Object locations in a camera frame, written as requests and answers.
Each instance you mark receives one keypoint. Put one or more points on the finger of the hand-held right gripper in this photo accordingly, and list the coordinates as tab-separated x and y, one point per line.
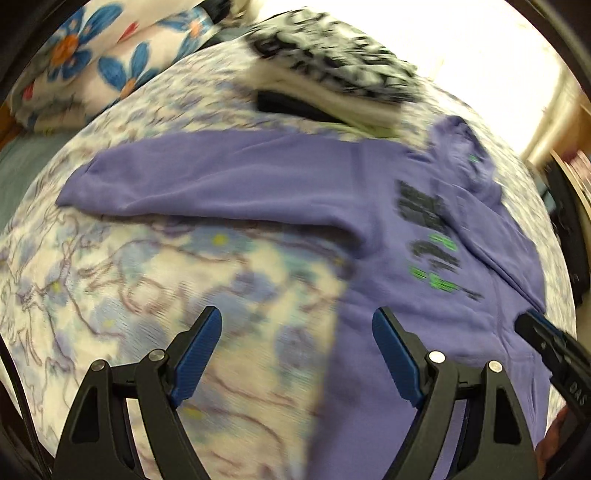
538	332

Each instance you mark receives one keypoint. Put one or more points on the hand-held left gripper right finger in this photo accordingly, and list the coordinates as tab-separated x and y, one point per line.
397	355

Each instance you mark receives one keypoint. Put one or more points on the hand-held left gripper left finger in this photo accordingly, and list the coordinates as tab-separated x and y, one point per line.
198	350

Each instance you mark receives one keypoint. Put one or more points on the purple printed sweatshirt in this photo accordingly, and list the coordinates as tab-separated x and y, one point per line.
277	184

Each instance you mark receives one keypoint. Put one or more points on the person's right hand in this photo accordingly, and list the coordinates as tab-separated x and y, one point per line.
554	438

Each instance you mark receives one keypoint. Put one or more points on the blue floral bed sheet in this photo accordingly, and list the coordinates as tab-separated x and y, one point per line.
115	277

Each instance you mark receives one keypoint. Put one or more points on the black bag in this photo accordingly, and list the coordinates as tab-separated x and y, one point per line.
565	221

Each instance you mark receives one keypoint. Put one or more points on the wooden shelf unit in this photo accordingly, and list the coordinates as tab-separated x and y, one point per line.
568	129

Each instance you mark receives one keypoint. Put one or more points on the black folded garment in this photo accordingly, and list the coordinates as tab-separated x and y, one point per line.
291	106

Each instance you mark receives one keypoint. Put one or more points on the cream folded garment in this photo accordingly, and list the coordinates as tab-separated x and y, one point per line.
323	99

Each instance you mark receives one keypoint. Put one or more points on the blue flower patterned pillow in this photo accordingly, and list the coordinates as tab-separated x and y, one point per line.
106	55

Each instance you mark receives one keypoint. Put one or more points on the black and white printed garment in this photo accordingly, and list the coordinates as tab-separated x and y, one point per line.
332	50

